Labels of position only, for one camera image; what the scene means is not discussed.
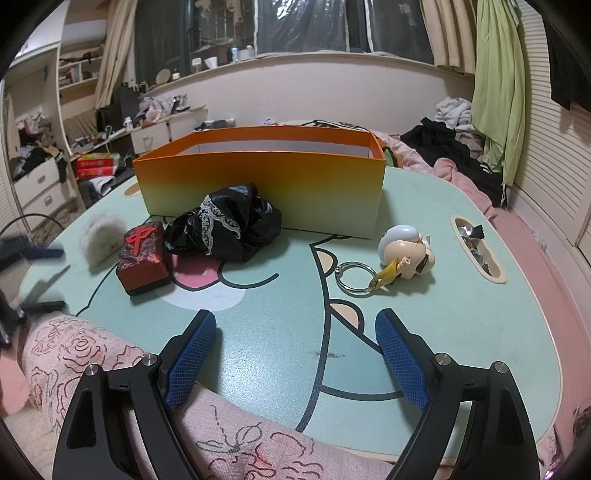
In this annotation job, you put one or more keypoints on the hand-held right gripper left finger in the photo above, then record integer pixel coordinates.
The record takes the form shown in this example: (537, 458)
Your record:
(189, 360)

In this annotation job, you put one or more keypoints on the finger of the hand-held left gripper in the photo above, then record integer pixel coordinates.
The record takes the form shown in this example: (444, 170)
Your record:
(46, 305)
(39, 254)

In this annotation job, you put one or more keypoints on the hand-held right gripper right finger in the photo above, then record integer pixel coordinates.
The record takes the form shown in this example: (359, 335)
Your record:
(401, 360)

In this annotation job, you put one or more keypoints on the fluffy white pom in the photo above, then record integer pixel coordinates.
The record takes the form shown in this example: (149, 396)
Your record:
(99, 240)

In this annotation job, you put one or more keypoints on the orange cardboard box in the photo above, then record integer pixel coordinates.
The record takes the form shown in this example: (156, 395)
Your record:
(258, 184)

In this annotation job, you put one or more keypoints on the mint cartoon desktop table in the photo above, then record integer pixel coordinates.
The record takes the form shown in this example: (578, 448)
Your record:
(277, 346)

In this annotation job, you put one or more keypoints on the person's floral pajama leg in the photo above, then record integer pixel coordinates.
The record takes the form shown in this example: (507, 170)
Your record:
(92, 341)

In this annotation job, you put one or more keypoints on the white drawer unit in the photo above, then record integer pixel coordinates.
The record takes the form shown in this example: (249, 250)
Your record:
(41, 189)

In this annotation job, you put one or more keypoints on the brown snack packet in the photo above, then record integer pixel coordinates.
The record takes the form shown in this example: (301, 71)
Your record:
(143, 263)

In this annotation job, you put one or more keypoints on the red boxes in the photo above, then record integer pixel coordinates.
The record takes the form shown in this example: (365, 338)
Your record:
(94, 165)

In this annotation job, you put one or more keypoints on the black lace scrunchie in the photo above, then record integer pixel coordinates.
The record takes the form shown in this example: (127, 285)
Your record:
(249, 230)

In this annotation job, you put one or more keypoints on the crumpled foil wrappers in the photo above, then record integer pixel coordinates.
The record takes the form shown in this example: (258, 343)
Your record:
(471, 235)

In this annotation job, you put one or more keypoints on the pink bed sheet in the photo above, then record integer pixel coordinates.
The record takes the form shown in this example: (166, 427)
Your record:
(531, 286)

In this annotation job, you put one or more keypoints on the cream drawer cabinet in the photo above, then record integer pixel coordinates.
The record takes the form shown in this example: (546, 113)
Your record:
(152, 138)

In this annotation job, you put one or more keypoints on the white shelf unit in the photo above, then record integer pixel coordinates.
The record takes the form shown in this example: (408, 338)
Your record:
(78, 74)

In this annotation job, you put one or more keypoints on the pile of desk clutter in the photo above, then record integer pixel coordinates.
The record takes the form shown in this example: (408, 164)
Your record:
(161, 108)

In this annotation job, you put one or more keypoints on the black clothes pile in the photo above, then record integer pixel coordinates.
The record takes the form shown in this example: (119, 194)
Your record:
(443, 147)

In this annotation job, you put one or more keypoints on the beige curtain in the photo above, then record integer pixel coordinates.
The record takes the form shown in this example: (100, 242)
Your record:
(115, 50)
(450, 32)

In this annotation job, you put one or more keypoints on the dark cloth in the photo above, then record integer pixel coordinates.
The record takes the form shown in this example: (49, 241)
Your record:
(214, 124)

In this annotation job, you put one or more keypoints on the white louvered wardrobe door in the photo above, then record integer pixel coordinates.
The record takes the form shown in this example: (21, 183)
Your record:
(545, 161)

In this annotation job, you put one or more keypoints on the white clothes pile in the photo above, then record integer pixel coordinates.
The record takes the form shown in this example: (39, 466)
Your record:
(455, 113)

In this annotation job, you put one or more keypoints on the white cup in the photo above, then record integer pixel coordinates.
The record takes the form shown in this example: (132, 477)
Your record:
(211, 63)

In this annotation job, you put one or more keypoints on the white bottle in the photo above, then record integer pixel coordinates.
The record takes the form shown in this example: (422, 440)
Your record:
(234, 53)

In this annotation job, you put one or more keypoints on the green hanging garment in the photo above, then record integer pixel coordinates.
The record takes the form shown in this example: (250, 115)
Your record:
(498, 92)

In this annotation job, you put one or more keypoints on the white plastic container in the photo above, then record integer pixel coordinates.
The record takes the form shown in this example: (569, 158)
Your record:
(246, 53)

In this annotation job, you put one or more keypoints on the black hanging garment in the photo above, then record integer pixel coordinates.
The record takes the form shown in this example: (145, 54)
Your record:
(568, 69)

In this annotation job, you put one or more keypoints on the plastic covered window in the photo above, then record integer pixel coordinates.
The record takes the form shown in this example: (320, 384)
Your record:
(300, 27)

